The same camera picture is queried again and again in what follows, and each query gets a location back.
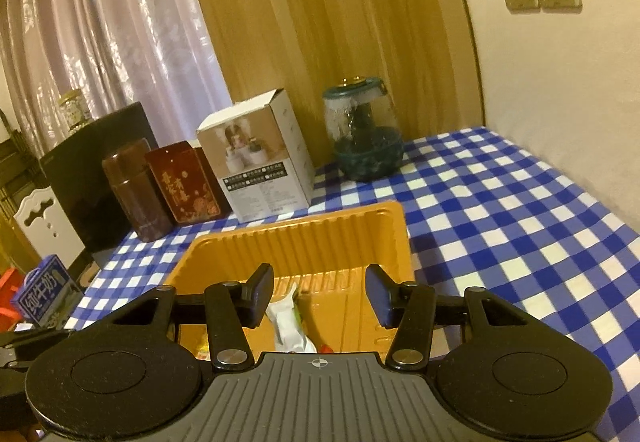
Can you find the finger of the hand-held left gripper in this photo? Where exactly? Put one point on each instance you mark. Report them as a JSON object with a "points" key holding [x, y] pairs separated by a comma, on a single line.
{"points": [[35, 347]]}

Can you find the red tin box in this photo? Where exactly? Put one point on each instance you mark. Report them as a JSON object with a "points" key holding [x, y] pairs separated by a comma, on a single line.
{"points": [[185, 187]]}

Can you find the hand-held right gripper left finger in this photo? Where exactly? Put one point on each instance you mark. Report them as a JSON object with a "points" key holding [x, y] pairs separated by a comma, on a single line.
{"points": [[259, 294]]}

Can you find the blue milk carton box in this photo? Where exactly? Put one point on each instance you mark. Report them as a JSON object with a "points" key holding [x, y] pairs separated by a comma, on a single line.
{"points": [[45, 294]]}

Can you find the glass jar with green lid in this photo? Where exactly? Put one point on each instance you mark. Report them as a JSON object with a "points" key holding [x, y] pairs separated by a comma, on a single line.
{"points": [[365, 131]]}

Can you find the white carton box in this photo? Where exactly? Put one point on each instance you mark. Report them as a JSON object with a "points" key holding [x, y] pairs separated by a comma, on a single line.
{"points": [[260, 171]]}

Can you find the white wooden chair back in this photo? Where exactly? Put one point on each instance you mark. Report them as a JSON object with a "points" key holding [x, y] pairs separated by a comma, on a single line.
{"points": [[45, 222]]}

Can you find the brown metal canister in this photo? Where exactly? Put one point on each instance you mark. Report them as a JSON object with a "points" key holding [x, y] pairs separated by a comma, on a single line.
{"points": [[137, 197]]}

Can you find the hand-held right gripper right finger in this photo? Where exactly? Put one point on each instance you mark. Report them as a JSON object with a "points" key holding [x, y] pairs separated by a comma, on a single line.
{"points": [[380, 294]]}

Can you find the green snack packet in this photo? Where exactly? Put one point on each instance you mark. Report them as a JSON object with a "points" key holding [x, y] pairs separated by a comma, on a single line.
{"points": [[298, 314]]}

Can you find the red plastic stool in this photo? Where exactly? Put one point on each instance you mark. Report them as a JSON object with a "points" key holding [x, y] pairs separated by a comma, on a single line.
{"points": [[10, 297]]}

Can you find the small patterned jar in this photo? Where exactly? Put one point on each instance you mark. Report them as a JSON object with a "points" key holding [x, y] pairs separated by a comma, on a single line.
{"points": [[74, 110]]}

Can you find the dark wooden furniture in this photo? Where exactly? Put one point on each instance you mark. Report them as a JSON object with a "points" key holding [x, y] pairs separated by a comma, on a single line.
{"points": [[15, 202]]}

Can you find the orange plastic tray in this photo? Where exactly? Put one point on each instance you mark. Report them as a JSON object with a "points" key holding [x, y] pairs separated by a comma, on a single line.
{"points": [[310, 242]]}

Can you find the black appliance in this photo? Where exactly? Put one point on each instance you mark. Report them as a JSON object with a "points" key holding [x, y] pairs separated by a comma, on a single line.
{"points": [[85, 171]]}

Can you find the pale curtain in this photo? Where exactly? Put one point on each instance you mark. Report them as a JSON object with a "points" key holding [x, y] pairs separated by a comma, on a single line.
{"points": [[125, 21]]}

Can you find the blue checkered tablecloth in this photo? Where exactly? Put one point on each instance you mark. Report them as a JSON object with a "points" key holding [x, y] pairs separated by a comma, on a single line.
{"points": [[500, 222]]}

